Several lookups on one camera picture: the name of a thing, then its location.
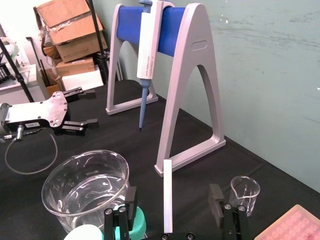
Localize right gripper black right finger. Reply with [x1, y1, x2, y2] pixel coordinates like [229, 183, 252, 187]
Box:
[208, 183, 251, 240]

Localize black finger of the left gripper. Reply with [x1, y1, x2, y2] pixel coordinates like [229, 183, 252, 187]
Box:
[60, 118, 99, 132]
[62, 86, 97, 103]

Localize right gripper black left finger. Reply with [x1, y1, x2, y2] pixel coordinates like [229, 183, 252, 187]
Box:
[103, 186, 139, 240]

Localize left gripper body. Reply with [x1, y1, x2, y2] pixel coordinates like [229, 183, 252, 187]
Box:
[4, 91, 71, 131]

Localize white stirring rod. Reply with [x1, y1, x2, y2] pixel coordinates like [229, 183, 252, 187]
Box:
[162, 159, 174, 234]

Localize thin black hooked rod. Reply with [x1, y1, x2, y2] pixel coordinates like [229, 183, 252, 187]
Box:
[25, 36, 50, 88]

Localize white box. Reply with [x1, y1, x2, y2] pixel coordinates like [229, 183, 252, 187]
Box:
[60, 69, 105, 91]

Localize teal screw cap bottle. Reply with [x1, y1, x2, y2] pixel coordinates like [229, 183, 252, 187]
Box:
[113, 206, 147, 240]

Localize small open cardboard box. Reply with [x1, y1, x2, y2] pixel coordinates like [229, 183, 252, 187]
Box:
[44, 67, 66, 95]

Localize flat closed cardboard box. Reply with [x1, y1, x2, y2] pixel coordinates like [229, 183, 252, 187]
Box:
[54, 56, 96, 78]

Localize white cabinet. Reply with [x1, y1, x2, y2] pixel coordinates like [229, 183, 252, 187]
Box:
[0, 63, 51, 105]

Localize small clear glass beaker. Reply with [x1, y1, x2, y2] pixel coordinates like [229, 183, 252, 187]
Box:
[229, 175, 261, 217]

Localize black table cloth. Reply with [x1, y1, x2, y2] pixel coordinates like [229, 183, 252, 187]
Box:
[0, 79, 320, 240]

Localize black slanted stand pole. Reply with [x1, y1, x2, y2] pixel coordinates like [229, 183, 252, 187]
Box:
[0, 37, 35, 103]

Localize large clear glass beaker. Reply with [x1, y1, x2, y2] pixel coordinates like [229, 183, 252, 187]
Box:
[41, 149, 131, 236]

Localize pale mint round lid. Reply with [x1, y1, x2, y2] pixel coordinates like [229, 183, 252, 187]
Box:
[63, 224, 104, 240]

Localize black upright stand pole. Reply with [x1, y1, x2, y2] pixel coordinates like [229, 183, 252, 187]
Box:
[86, 0, 111, 86]

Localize large open cardboard box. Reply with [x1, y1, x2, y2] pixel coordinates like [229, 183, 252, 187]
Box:
[33, 0, 109, 64]

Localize white and blue pipette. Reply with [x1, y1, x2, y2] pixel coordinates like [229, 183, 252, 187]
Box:
[136, 0, 161, 132]

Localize pink pipette tip box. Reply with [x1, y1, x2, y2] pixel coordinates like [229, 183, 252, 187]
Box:
[253, 204, 320, 240]

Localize grey pipette stand, blue bar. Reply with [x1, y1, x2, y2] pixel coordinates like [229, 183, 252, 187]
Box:
[105, 2, 227, 177]

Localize thin dark looped cable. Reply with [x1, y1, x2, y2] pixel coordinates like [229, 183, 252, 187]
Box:
[4, 126, 59, 176]

